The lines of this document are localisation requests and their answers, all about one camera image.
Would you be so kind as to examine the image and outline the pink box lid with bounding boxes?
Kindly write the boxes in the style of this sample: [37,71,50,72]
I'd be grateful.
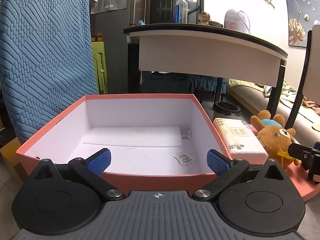
[248,126,320,202]

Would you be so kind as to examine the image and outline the white tissue pack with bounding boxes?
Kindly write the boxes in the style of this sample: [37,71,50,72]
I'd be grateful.
[213,118,268,164]

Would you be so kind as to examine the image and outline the beige sofa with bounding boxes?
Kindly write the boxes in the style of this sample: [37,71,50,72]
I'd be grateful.
[227,79,319,147]

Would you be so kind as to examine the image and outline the brown plush bear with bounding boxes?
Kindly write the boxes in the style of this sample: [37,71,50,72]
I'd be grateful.
[257,125,300,169]

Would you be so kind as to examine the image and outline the white desiccant packet front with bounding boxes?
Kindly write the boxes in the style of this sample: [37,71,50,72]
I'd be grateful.
[173,152,195,166]

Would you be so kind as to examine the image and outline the white desiccant packet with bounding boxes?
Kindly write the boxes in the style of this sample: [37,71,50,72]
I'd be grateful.
[180,129,191,140]
[173,152,195,166]

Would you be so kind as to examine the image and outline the orange plush toy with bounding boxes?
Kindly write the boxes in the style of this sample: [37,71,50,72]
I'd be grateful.
[250,110,286,131]

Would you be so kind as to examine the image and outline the white desiccant packet back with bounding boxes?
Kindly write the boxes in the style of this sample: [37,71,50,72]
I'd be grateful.
[180,129,191,140]

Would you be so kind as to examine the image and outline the black round bin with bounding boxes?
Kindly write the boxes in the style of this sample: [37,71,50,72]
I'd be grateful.
[213,101,241,118]

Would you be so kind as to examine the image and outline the white black-framed chair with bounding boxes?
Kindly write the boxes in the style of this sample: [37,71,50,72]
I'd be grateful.
[285,24,320,129]

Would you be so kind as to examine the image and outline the pink cardboard box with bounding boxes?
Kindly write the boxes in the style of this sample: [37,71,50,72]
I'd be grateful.
[17,94,227,193]

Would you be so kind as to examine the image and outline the teal skirted chair cover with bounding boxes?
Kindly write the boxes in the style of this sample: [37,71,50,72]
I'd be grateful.
[140,72,217,94]

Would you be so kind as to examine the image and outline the blue textured chair cover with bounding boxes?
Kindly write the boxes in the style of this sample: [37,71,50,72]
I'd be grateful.
[1,0,98,143]

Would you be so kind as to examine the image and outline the white black-edged table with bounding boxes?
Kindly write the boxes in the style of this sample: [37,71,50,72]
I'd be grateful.
[123,23,288,115]

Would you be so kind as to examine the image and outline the white pink kettle appliance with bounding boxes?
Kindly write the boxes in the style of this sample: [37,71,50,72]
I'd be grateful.
[224,9,251,34]

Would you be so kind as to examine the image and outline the small brown figurine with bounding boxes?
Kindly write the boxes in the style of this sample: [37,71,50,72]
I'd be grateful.
[198,12,210,25]

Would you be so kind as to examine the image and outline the clear water bottle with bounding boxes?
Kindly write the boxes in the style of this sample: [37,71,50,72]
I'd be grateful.
[174,0,188,23]

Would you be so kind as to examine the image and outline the framed leaf wall picture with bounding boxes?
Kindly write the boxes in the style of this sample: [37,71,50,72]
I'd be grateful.
[286,0,320,48]

